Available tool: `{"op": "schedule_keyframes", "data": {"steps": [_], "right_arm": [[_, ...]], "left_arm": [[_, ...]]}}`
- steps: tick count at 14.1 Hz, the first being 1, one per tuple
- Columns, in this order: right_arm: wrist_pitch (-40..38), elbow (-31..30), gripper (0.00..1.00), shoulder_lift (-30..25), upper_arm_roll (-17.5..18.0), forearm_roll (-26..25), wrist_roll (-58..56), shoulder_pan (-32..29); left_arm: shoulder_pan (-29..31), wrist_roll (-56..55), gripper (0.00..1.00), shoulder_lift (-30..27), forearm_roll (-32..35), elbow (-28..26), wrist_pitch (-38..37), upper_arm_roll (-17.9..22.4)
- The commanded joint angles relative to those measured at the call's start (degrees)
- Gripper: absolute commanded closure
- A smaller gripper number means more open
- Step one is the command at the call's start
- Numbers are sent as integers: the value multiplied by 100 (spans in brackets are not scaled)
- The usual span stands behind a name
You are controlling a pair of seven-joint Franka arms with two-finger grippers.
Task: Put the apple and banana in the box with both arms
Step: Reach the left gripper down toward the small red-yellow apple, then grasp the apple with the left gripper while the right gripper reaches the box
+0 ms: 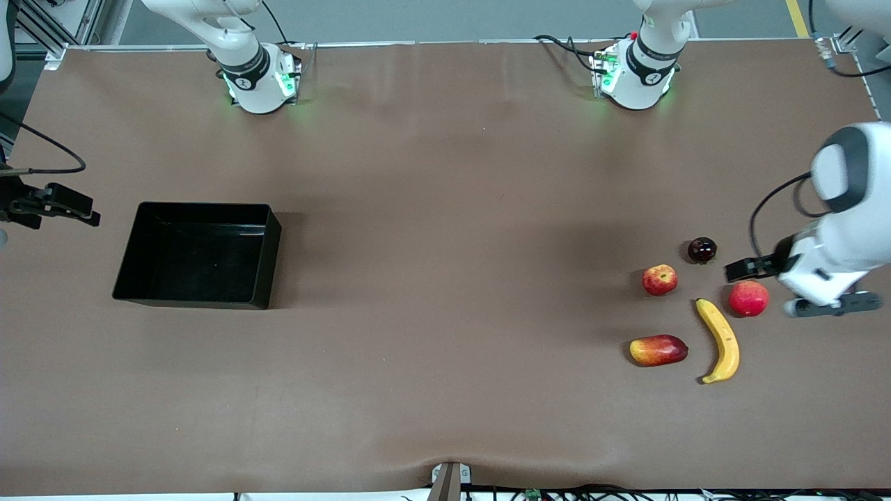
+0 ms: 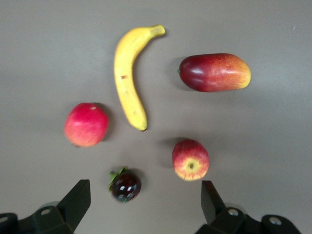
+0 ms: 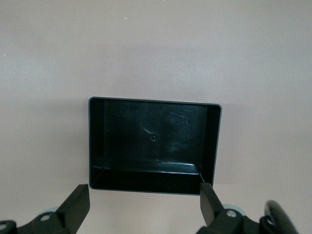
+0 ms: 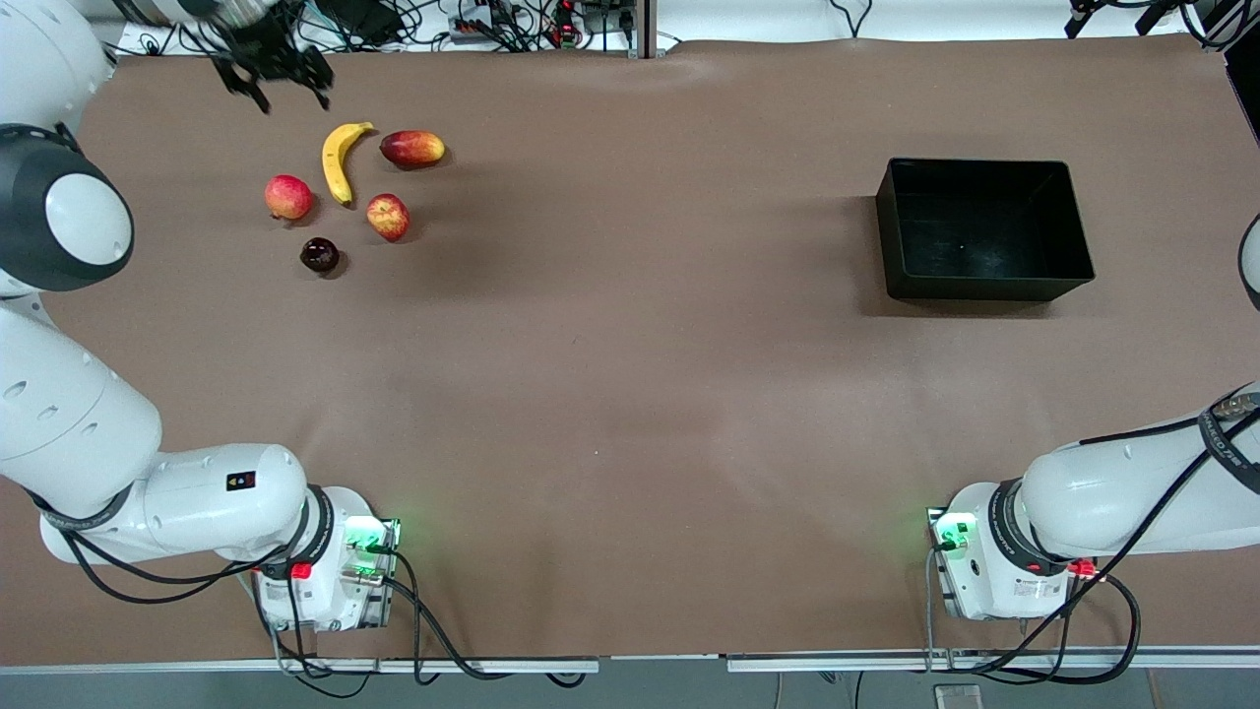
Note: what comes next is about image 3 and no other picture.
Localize black plastic box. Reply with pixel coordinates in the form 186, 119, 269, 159
88, 97, 223, 196

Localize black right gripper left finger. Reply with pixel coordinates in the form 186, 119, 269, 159
0, 184, 91, 234

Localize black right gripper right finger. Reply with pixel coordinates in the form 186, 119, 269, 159
198, 182, 261, 234

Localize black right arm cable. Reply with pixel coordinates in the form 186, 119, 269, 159
259, 199, 294, 234

